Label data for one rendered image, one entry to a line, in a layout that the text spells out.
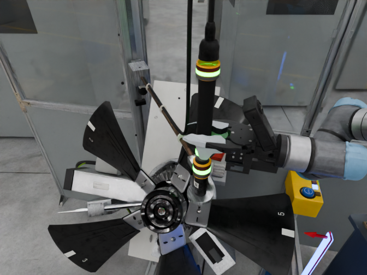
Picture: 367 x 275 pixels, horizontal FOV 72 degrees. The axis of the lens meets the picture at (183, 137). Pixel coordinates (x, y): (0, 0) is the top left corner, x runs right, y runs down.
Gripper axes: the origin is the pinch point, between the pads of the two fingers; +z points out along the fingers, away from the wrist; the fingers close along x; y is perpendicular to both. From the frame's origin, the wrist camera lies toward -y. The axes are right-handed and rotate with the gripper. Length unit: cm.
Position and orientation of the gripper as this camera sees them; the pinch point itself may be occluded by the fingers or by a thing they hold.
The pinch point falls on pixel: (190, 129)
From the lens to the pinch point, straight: 55.8
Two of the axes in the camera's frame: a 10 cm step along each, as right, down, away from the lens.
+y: -0.1, 7.8, 6.2
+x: 2.3, -6.0, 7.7
